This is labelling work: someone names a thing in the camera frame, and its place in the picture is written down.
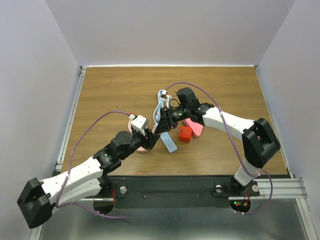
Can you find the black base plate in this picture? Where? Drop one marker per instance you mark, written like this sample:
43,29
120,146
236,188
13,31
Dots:
177,191

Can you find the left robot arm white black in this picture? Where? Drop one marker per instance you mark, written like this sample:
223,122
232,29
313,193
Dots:
39,197

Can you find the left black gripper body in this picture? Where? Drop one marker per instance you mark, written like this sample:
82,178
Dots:
139,139

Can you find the aluminium rail frame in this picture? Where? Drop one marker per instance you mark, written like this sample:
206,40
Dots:
237,89

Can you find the pink triangular power strip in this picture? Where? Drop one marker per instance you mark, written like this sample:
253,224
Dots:
196,127

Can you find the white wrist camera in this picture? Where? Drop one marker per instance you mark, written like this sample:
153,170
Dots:
138,123
164,96

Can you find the pink round power strip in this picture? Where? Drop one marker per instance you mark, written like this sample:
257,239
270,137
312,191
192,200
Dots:
140,149

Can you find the red cube socket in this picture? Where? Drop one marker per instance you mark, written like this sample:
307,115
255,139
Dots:
185,134

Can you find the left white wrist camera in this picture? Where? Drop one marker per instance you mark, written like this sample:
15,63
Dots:
138,123

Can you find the blue power strip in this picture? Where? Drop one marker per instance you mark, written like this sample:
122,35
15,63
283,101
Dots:
168,142

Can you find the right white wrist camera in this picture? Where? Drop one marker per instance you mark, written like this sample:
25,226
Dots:
164,96

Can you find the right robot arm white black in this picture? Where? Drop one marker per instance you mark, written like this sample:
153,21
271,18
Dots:
259,141

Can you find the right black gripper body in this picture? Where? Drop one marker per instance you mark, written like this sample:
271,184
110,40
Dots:
179,114

